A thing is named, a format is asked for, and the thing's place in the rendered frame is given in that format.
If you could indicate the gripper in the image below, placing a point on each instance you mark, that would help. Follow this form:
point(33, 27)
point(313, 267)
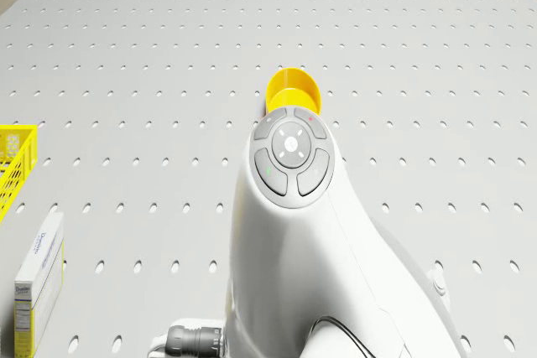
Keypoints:
point(193, 339)

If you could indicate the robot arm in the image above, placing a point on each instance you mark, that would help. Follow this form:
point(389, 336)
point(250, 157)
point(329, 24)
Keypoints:
point(302, 257)

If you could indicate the yellow basket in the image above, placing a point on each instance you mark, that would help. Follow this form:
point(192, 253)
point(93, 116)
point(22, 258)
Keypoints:
point(19, 157)

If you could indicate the yellow bowl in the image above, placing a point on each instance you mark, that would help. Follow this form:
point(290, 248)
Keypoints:
point(293, 83)

